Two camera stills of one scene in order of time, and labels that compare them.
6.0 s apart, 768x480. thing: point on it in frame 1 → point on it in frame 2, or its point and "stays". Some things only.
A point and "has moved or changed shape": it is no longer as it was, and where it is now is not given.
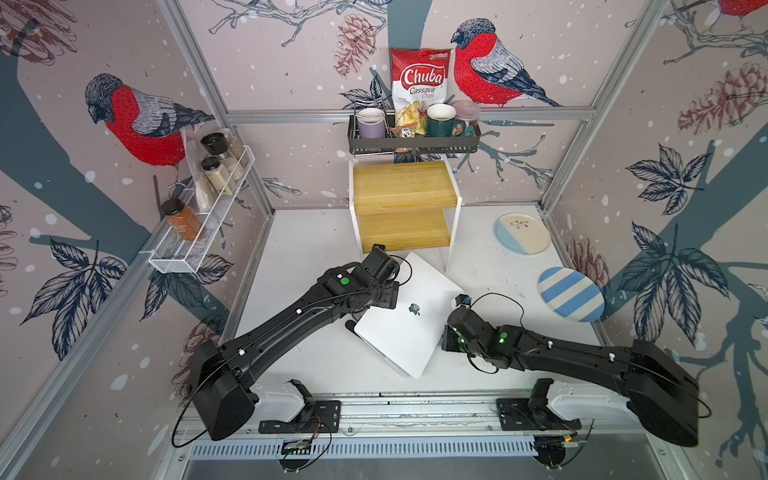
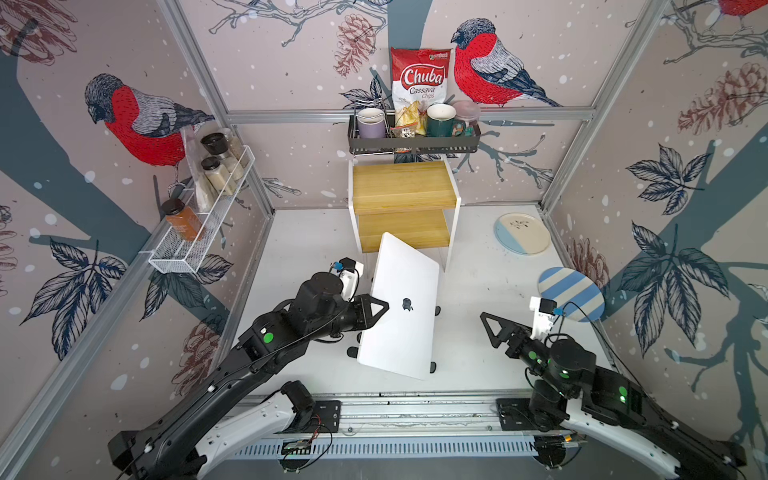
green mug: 442,121 stays
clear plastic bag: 191,136 stays
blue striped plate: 571,294 stays
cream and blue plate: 521,233 stays
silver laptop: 406,334 has moved or changed shape
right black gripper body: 450,342 → 538,359
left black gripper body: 386,295 → 344,316
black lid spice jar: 217,175 stays
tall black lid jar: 217,144 stays
